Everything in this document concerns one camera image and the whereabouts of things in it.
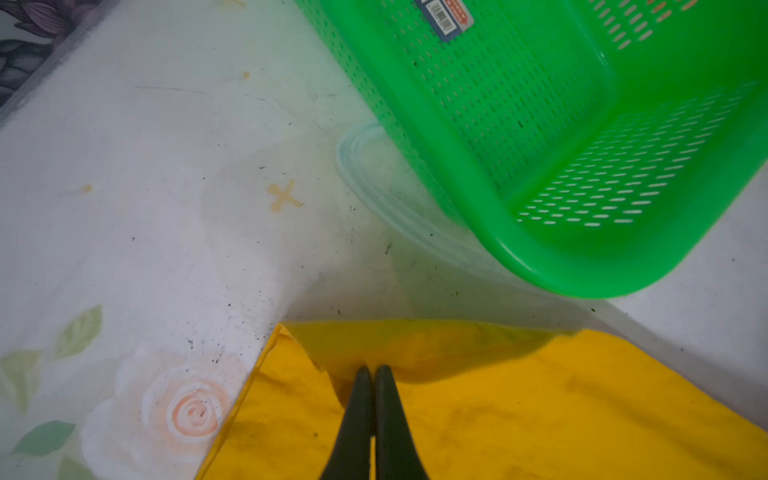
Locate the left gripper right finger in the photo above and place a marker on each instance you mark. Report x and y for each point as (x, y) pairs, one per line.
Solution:
(395, 452)

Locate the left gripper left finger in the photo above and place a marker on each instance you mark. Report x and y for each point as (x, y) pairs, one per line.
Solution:
(351, 454)

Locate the yellow t-shirt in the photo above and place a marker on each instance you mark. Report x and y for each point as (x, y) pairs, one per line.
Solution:
(485, 401)

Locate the green plastic basket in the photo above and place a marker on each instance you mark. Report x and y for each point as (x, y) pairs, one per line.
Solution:
(588, 145)

